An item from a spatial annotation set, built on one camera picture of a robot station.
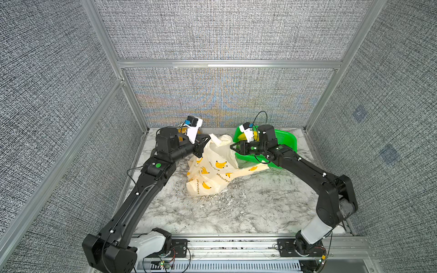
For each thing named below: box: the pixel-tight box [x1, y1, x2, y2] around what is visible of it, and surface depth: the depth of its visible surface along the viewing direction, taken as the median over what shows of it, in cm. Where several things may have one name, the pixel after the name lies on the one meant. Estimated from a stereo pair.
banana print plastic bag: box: [186, 134, 270, 197], surface depth 83 cm
